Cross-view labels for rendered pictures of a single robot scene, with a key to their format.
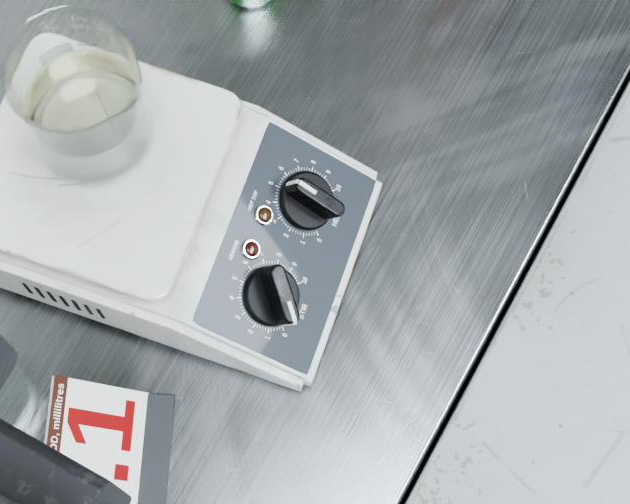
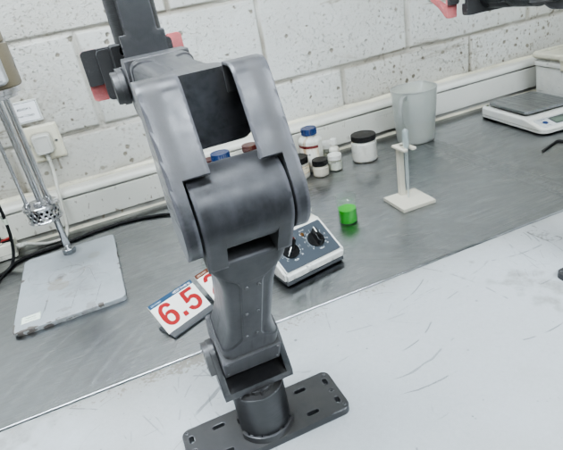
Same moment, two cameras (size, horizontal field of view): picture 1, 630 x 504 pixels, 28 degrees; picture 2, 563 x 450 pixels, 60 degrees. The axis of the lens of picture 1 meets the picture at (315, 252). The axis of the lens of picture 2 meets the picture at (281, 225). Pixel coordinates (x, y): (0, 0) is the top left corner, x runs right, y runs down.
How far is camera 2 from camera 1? 0.67 m
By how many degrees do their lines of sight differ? 52
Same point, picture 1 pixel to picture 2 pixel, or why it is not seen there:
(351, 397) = (298, 293)
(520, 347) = (356, 298)
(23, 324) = not seen: hidden behind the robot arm
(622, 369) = (382, 312)
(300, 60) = (348, 235)
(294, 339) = (289, 263)
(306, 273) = (304, 253)
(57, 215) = not seen: hidden behind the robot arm
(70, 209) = not seen: hidden behind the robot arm
